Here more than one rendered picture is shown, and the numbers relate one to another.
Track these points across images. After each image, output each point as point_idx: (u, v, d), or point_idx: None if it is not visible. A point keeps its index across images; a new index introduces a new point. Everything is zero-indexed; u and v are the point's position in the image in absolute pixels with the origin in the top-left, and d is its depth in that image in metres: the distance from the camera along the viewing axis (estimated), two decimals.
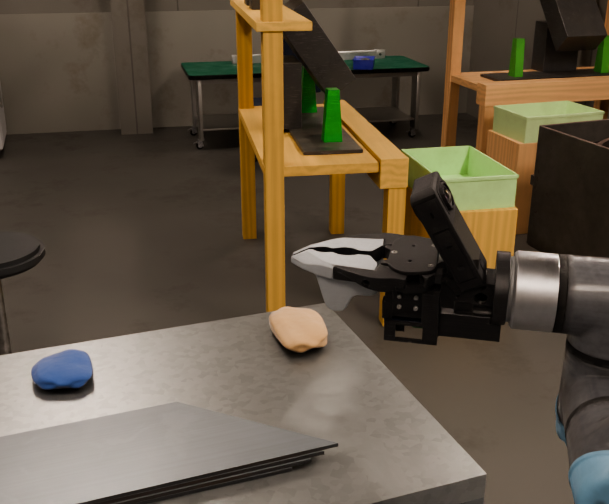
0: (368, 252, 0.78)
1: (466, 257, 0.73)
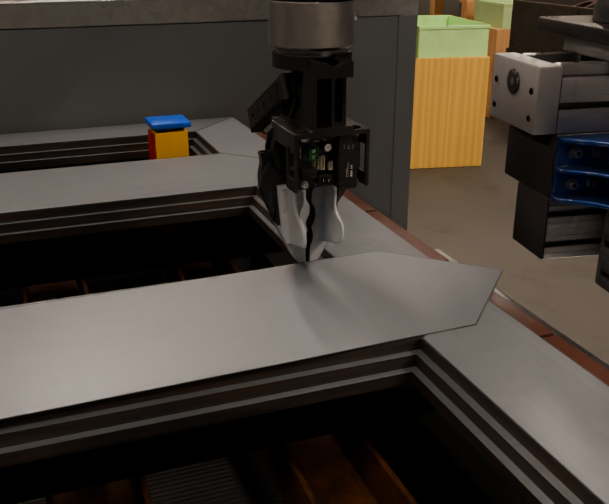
0: (306, 188, 0.78)
1: (267, 89, 0.75)
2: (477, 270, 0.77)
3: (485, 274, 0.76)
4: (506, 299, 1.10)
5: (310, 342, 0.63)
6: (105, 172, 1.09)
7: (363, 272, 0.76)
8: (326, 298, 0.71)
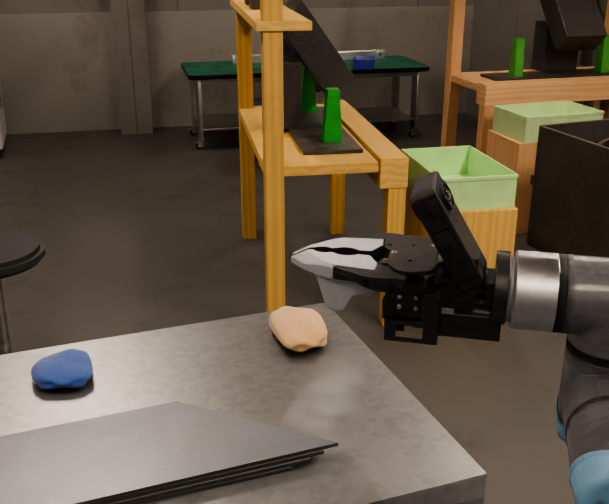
0: (368, 252, 0.78)
1: (466, 257, 0.73)
2: None
3: None
4: None
5: None
6: None
7: None
8: None
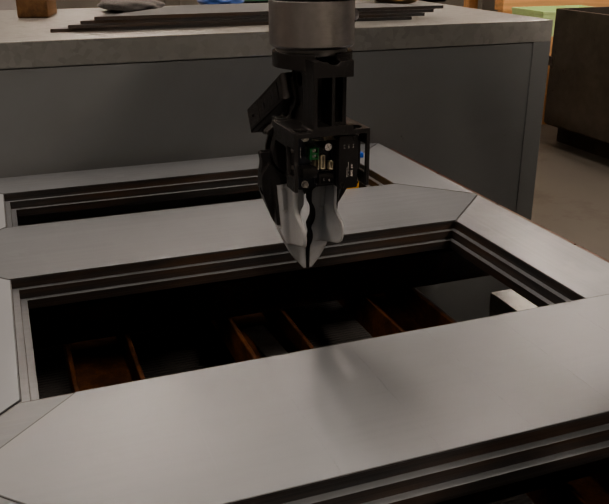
0: (306, 188, 0.78)
1: (267, 89, 0.75)
2: None
3: None
4: None
5: None
6: None
7: None
8: None
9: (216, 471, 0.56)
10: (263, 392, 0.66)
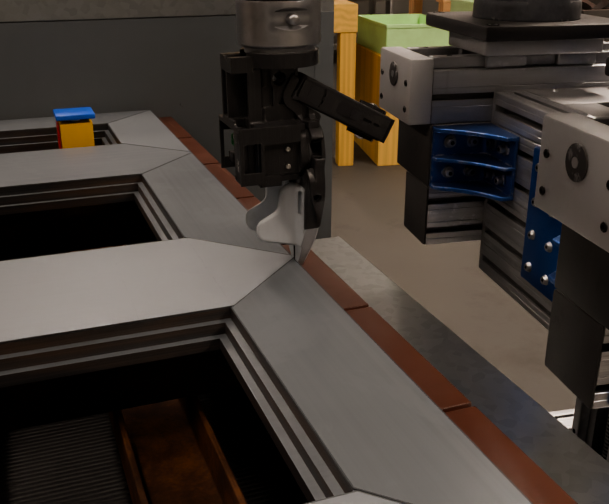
0: None
1: None
2: (270, 256, 0.80)
3: (275, 260, 0.79)
4: (388, 282, 1.15)
5: (66, 319, 0.67)
6: (3, 161, 1.14)
7: (160, 257, 0.80)
8: (108, 280, 0.74)
9: None
10: None
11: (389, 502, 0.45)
